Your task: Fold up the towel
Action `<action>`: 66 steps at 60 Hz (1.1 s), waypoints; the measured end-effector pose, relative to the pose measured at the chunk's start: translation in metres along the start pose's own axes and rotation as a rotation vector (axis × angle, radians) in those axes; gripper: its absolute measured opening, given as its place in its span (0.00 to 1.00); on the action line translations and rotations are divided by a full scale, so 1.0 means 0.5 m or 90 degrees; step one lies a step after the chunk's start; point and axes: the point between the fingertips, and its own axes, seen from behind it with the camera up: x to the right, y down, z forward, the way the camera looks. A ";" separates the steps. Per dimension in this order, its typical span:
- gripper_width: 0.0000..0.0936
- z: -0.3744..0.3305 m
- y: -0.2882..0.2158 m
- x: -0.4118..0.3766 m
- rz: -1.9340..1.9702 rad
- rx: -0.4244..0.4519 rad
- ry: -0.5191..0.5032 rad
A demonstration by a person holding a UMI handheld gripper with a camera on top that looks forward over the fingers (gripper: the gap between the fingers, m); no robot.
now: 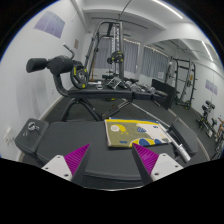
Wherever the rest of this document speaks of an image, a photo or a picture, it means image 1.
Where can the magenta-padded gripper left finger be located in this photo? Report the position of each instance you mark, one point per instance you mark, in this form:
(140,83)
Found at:
(77,158)

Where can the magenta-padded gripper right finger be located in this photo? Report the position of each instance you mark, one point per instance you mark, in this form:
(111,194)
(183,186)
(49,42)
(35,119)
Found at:
(146,158)

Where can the yellow blue patterned towel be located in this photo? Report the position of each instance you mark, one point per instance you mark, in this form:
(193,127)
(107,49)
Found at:
(133,133)

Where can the black padded workout bench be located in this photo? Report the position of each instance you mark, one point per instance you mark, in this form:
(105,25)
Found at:
(66,140)

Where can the metal key bunch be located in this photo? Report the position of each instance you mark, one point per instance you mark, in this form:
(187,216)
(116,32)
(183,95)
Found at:
(32,126)

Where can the black box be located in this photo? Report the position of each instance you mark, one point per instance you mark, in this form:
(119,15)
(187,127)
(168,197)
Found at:
(163,91)

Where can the black bench with roller pads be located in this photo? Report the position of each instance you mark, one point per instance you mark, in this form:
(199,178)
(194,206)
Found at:
(100,93)

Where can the group of dumbbells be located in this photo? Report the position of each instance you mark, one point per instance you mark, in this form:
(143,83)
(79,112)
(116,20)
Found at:
(141,88)

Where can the black exercise machine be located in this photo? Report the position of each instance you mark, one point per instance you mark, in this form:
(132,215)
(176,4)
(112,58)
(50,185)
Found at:
(206,110)

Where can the black yellow weight plate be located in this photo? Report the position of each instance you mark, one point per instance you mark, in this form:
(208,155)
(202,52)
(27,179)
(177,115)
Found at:
(116,57)
(79,77)

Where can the white paper sign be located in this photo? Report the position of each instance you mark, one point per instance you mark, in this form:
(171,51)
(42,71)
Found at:
(161,75)

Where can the black squat rack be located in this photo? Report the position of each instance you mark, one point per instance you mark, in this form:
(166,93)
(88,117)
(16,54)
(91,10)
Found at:
(190,83)

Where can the grey window curtain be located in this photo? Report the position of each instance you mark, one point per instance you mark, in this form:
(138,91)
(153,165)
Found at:
(155,63)
(131,56)

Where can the black power rack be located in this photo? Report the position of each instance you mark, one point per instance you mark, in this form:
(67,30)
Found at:
(121,43)

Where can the long ceiling light strip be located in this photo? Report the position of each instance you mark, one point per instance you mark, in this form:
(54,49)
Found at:
(207,51)
(168,9)

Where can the white wall socket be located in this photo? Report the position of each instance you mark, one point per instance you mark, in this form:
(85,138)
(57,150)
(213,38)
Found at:
(8,136)

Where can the purple wall poster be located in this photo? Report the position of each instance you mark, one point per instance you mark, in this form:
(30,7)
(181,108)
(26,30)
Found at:
(211,87)
(50,24)

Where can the small brown wall plaque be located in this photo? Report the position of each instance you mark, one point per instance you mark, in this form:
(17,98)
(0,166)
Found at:
(76,44)

